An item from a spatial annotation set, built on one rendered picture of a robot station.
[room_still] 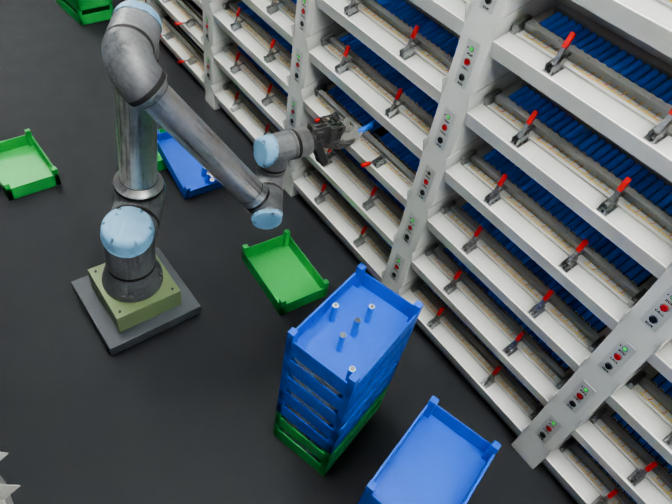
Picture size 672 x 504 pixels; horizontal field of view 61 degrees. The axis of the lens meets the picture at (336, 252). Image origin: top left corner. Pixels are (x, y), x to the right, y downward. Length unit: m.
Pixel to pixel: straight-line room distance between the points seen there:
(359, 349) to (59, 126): 1.90
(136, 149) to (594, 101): 1.18
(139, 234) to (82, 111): 1.30
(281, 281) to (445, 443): 0.92
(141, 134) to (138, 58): 0.32
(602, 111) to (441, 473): 0.91
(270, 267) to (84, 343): 0.70
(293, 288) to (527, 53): 1.18
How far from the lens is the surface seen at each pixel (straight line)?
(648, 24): 1.26
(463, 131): 1.61
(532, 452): 1.96
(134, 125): 1.67
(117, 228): 1.78
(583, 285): 1.52
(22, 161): 2.73
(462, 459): 1.56
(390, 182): 1.88
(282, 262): 2.21
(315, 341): 1.43
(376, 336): 1.47
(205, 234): 2.30
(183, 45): 3.22
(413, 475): 1.50
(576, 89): 1.37
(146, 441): 1.85
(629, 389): 1.65
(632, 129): 1.32
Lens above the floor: 1.68
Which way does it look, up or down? 47 degrees down
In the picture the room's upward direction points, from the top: 12 degrees clockwise
